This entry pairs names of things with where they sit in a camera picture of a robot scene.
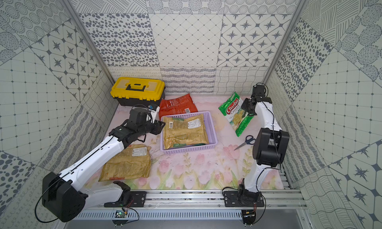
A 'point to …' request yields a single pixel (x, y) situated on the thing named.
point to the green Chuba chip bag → (238, 119)
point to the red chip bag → (181, 104)
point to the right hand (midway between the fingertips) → (246, 108)
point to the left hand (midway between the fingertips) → (160, 118)
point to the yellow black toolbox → (138, 91)
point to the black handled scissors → (249, 140)
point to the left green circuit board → (120, 214)
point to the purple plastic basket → (210, 130)
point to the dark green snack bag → (175, 145)
